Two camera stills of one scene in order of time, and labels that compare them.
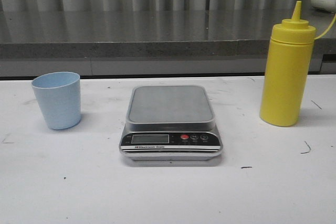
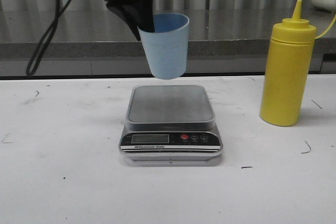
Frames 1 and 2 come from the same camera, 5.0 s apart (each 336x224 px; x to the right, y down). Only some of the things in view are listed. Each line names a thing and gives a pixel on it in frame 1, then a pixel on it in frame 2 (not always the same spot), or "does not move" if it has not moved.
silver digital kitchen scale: [175, 123] does not move
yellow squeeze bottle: [287, 70] does not move
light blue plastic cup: [59, 95] -> [167, 47]
